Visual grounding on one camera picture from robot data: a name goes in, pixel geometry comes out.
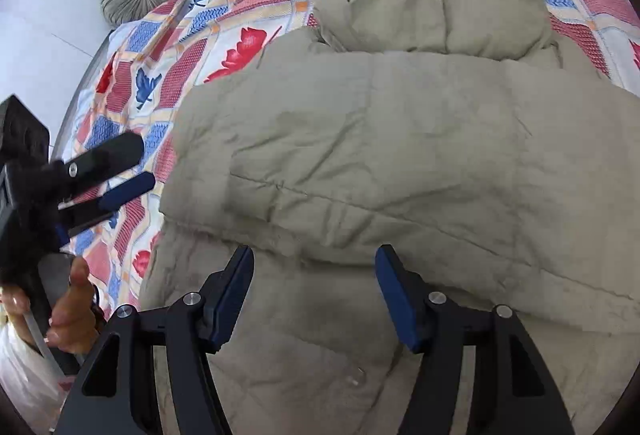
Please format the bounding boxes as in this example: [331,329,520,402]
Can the beige puffer jacket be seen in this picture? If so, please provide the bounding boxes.
[137,0,640,435]

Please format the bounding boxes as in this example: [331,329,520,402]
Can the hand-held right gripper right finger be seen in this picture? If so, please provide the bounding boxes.
[375,244,576,435]

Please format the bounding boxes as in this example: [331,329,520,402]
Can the person's left hand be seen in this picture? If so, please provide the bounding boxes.
[0,257,101,356]

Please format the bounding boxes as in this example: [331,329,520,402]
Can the white translucent bag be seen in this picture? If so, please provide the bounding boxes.
[0,315,66,416]

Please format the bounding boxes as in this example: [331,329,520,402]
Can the clear plastic tube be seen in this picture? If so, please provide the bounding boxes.
[19,309,63,378]

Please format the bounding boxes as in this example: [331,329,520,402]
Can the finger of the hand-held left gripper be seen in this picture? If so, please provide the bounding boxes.
[57,172,157,238]
[52,131,145,191]

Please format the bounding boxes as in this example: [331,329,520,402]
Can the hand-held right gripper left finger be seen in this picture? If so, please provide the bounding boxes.
[55,245,256,435]

